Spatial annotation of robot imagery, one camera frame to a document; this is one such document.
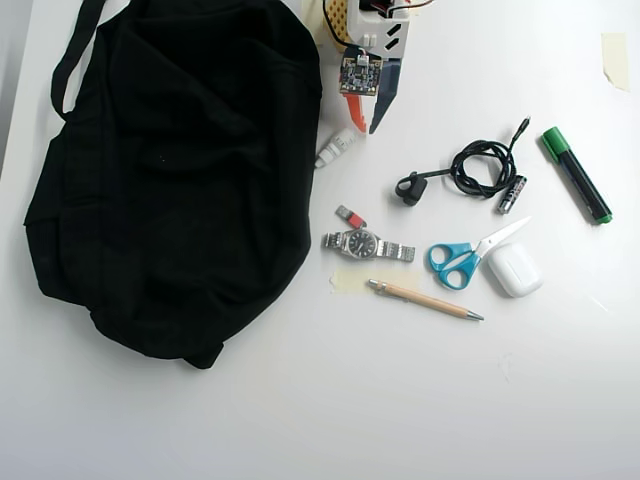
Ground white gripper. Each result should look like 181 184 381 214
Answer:
345 0 414 136

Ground black fabric bag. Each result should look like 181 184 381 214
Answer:
22 0 325 371

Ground white plug connector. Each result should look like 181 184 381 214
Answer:
314 127 359 170

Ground red and silver USB stick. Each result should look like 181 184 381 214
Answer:
334 204 369 229

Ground silver steel wristwatch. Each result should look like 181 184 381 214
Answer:
320 227 418 263

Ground black cylindrical battery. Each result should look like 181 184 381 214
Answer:
496 174 529 217

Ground wooden ballpoint pen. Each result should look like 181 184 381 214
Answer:
368 278 486 323

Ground green and black marker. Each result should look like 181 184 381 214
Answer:
540 126 615 226

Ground white earbuds case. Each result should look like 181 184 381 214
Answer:
486 241 545 299

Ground narrow beige masking tape strip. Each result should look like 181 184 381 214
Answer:
600 31 633 93

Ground bare camera circuit board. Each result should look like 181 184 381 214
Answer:
338 47 384 98

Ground thin black camera wire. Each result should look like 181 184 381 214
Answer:
321 0 367 57

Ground coiled black braided cable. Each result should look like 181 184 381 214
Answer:
450 115 533 198

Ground blue handled scissors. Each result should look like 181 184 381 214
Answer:
427 215 533 291

